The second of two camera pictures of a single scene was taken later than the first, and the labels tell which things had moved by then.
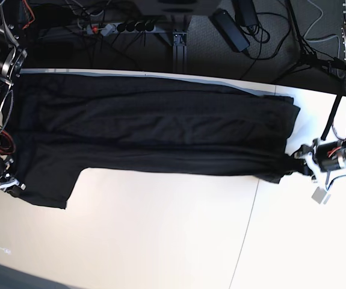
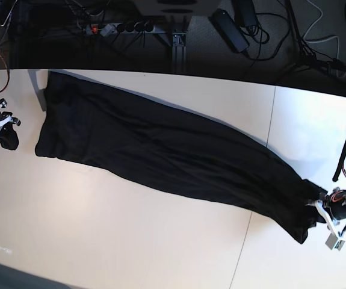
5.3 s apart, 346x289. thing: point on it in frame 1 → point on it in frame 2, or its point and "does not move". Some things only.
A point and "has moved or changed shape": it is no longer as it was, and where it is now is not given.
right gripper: [330, 156] → [335, 206]
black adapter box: [245, 14] does not move
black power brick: [226, 24] does not move
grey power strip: [105, 29] does not move
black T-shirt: [63, 124] has moved or changed shape
